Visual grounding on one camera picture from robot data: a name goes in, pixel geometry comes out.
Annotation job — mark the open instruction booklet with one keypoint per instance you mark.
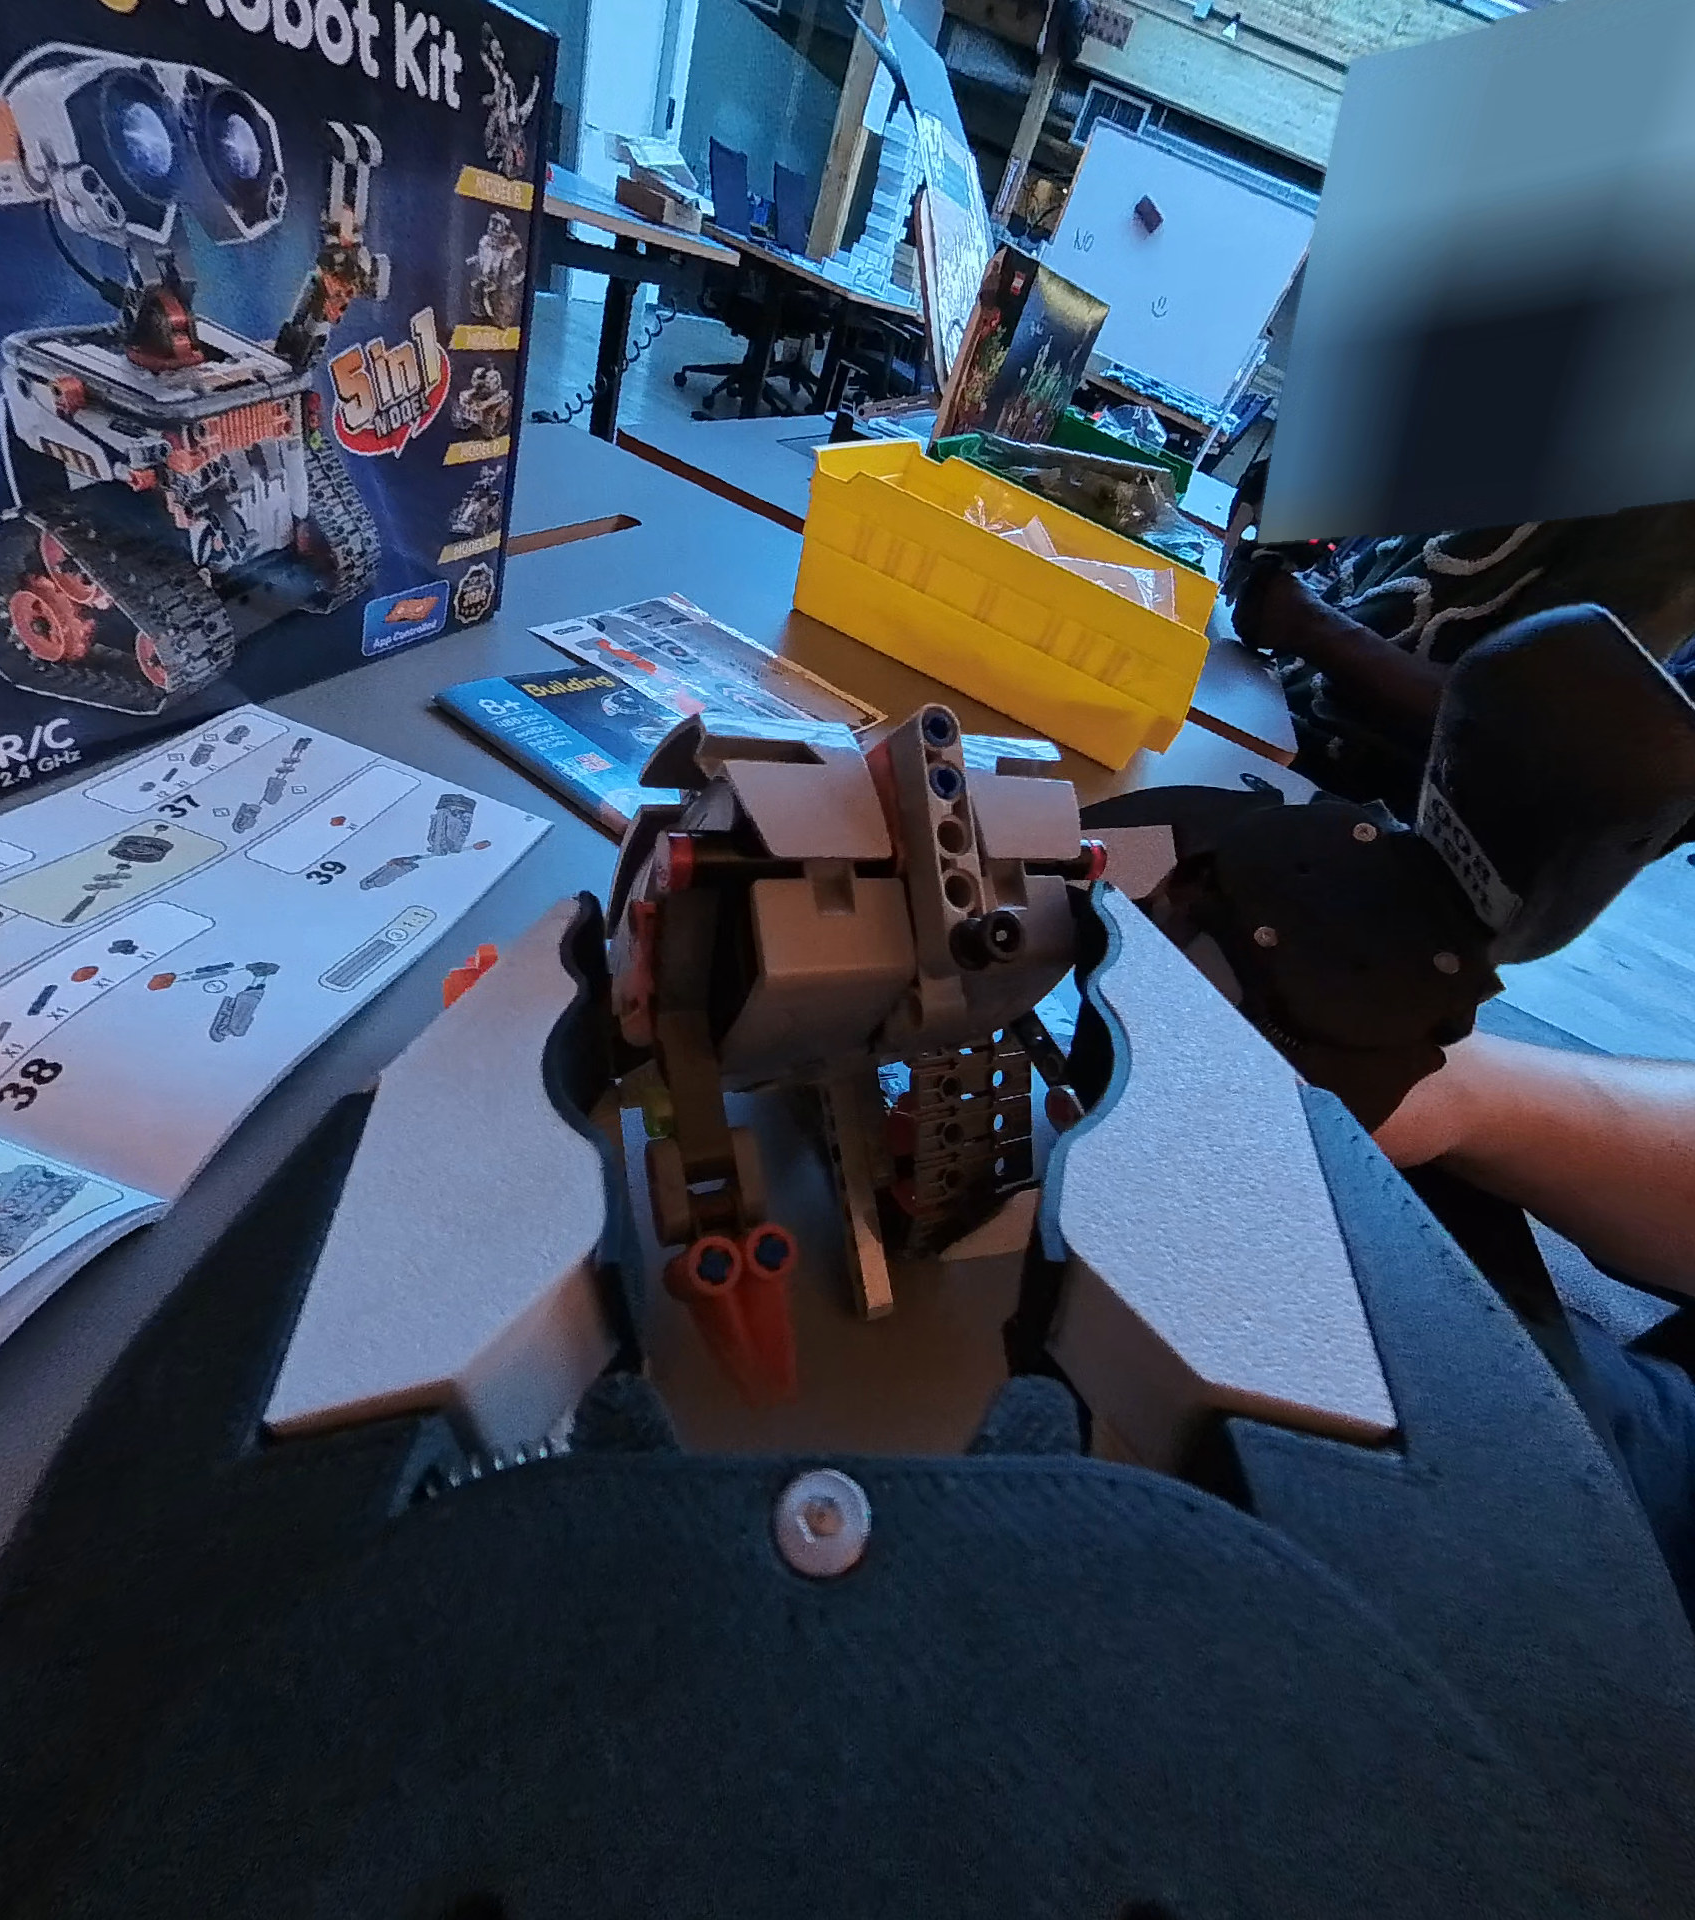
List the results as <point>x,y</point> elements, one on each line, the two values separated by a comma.
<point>112,975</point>

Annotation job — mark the whiteboard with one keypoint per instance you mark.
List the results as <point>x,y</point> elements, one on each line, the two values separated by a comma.
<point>1192,255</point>

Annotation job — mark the person's right forearm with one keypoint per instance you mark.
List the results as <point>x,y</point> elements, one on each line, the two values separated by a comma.
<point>1612,1155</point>

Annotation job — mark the grey orange block toy robot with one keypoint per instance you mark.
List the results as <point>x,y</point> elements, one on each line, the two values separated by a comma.
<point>818,961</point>

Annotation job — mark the grey desk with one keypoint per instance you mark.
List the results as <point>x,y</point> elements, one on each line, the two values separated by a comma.
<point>698,570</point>

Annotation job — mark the background work table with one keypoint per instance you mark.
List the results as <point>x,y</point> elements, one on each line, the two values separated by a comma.
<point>728,241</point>

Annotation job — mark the sticker sheet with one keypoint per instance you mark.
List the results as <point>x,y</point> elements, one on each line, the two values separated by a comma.
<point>698,660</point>

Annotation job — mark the dark grey toy track belt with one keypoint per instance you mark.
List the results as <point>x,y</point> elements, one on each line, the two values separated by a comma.
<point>968,1110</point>

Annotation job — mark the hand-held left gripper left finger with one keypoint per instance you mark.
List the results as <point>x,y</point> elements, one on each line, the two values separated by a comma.
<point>442,1201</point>

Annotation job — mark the dark colourful box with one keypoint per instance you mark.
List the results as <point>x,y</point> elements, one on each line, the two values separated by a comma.
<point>1028,345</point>

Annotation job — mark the blue toy robot box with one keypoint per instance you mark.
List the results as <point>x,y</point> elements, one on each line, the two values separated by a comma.
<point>186,375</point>

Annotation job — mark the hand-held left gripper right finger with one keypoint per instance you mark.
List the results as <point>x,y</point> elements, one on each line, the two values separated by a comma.
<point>1208,1201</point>

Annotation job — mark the green storage bin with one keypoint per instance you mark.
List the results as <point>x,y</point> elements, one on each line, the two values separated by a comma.
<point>1088,451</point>

